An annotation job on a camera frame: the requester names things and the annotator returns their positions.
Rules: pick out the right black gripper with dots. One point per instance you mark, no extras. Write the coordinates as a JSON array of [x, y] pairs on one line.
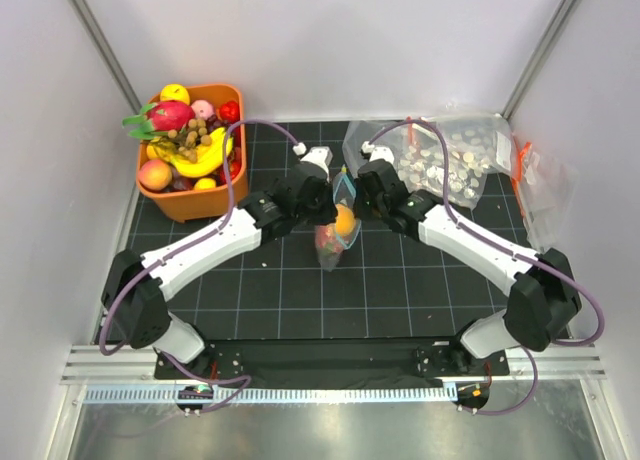
[[358, 201]]

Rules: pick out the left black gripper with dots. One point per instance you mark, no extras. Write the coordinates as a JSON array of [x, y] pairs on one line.
[[328, 213]]

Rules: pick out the small yellow orange fruit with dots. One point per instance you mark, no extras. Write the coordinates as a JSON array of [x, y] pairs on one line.
[[346, 222]]

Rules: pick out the pink peach with leaf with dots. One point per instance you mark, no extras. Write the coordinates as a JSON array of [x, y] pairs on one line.
[[327, 242]]

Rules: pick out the blue zip top bag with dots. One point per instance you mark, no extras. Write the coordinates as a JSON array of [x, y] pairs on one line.
[[344, 192]]

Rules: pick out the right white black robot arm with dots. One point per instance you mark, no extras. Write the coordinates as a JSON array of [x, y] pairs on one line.
[[541, 294]]

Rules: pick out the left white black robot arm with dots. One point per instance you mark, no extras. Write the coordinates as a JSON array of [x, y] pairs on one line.
[[139, 287]]

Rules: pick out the crumpled empty clear bag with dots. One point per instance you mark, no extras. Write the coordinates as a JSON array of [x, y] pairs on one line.
[[357, 133]]

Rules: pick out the clear bag of coins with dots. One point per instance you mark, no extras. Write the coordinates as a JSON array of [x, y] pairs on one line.
[[478, 145]]

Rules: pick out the orange zip clear bags stack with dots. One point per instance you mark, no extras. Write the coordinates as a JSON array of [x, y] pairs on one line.
[[544, 187]]

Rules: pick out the orange plastic fruit basket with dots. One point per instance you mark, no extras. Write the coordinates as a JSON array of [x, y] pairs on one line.
[[195, 198]]

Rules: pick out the yellow banana bunch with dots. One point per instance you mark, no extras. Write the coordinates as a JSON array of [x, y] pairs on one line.
[[209, 158]]

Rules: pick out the dark purple grapes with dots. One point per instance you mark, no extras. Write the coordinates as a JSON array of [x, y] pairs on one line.
[[222, 125]]

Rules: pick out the brown longan cluster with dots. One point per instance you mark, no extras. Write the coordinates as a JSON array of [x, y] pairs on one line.
[[184, 142]]

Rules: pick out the pink round fruit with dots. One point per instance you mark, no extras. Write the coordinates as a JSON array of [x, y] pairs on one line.
[[203, 109]]

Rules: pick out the orange peach in basket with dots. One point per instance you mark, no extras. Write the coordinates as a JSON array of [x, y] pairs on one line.
[[155, 175]]

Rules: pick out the pink dragon fruit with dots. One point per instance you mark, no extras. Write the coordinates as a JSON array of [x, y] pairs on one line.
[[158, 118]]

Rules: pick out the yellow red mango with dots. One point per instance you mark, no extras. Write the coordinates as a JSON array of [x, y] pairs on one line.
[[175, 92]]

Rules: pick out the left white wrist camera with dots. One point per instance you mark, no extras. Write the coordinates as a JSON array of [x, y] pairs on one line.
[[320, 156]]

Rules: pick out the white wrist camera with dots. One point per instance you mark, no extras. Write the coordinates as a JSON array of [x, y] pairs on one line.
[[372, 152], [320, 156]]

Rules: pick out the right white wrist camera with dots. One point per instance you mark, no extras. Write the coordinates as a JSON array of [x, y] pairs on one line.
[[372, 152]]

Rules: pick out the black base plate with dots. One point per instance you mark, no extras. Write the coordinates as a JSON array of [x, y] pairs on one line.
[[341, 363]]

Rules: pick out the white slotted cable duct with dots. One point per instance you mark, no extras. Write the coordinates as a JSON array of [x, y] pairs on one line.
[[203, 395]]

